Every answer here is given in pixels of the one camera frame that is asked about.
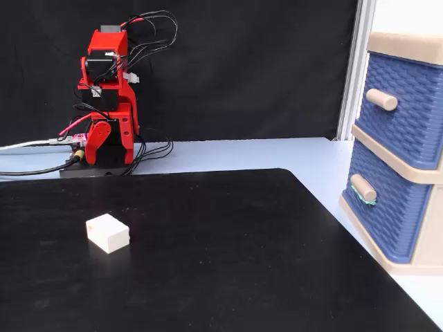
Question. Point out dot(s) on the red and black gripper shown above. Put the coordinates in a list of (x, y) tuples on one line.
[(104, 98)]

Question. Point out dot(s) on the white block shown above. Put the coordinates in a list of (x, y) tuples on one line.
[(107, 233)]

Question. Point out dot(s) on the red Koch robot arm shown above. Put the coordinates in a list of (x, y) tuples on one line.
[(107, 43)]

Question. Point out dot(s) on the beige plastic drawer cabinet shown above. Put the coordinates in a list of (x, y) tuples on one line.
[(398, 43)]

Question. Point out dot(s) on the pink controller board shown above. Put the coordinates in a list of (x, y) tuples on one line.
[(79, 137)]

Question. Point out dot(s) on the white zip tie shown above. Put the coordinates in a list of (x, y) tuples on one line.
[(131, 77)]

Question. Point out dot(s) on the black backdrop cloth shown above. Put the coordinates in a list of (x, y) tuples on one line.
[(242, 69)]

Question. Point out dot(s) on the black table mat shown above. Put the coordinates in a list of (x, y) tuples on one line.
[(207, 249)]

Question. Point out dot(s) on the green rubber band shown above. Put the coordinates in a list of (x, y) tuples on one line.
[(361, 198)]

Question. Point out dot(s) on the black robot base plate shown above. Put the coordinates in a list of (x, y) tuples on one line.
[(78, 172)]

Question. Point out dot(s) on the white aluminium frame post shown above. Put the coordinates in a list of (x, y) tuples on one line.
[(356, 69)]

